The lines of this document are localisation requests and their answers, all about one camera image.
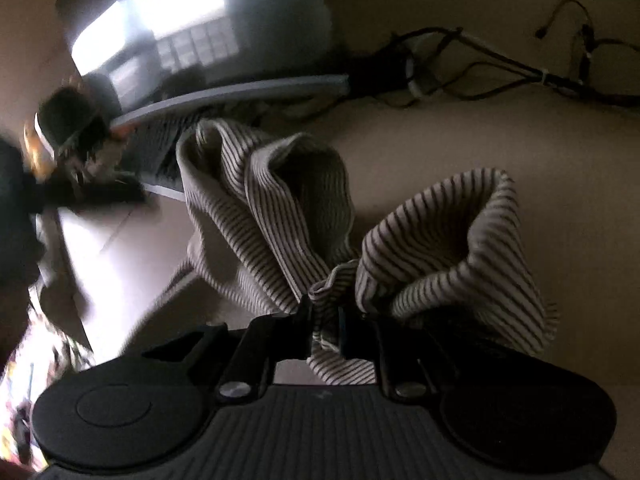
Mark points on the beige striped knit sweater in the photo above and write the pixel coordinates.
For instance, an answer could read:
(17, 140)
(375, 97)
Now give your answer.
(280, 200)

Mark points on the black keyboard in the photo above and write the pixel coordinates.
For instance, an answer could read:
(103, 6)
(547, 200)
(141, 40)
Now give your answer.
(160, 160)

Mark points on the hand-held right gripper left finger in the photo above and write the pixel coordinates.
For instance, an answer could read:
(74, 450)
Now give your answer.
(302, 327)

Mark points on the curved computer monitor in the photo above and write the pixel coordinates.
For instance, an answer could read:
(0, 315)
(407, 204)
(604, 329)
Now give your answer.
(260, 20)

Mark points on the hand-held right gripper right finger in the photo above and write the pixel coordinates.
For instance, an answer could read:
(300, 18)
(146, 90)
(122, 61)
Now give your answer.
(348, 334)

